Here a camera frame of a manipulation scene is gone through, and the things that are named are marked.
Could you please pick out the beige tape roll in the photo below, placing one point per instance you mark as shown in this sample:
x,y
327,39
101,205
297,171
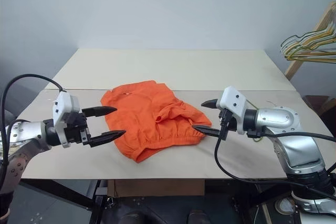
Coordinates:
x,y
284,205

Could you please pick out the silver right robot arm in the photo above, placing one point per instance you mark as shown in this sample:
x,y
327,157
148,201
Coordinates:
x,y
278,116

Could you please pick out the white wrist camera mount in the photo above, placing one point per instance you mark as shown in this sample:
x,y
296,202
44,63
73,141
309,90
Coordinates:
x,y
233,98
64,103

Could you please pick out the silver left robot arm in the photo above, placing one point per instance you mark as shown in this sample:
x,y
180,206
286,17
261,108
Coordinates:
x,y
23,134

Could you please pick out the open brown cardboard box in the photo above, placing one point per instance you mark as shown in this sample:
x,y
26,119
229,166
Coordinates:
x,y
317,100

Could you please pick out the wooden clothes rack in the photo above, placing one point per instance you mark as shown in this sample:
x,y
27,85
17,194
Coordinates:
x,y
294,68

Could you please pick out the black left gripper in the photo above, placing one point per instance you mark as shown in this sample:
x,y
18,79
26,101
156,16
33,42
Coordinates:
x,y
76,132

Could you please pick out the thin wooden stick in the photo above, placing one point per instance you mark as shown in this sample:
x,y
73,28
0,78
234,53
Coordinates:
x,y
266,213

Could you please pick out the orange shirt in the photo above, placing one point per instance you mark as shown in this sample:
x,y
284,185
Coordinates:
x,y
147,119

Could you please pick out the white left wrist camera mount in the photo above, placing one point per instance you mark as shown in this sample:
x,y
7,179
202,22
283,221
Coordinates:
x,y
64,103

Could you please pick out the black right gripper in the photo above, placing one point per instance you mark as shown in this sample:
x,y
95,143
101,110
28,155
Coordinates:
x,y
232,124

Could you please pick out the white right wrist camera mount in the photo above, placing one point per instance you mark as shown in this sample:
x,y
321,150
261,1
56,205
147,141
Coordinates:
x,y
233,98

